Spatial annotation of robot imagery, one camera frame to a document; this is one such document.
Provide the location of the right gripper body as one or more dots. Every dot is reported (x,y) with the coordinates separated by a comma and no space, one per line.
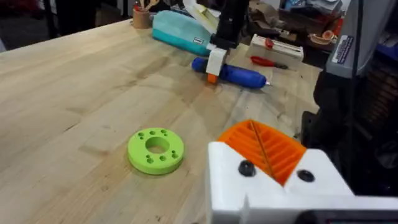
(231,21)

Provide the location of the green disc with holes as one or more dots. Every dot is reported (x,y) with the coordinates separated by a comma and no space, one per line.
(140,155)

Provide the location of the wooden cup with utensils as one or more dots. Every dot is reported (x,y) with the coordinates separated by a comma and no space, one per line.
(141,18)

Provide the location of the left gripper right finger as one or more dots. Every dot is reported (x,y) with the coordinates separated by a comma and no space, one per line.
(317,174)

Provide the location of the blue electric screwdriver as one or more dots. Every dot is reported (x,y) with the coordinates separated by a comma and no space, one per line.
(239,76)

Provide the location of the teal zip bag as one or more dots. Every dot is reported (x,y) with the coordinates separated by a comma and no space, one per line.
(177,31)

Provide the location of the white slotted box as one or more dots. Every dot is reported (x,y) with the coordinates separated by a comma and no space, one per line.
(280,49)

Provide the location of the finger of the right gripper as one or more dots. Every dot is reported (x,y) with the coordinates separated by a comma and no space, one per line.
(216,62)

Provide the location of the white open box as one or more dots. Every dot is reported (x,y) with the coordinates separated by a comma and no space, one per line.
(202,14)

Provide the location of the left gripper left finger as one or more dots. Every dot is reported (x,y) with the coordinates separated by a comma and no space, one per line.
(227,174)

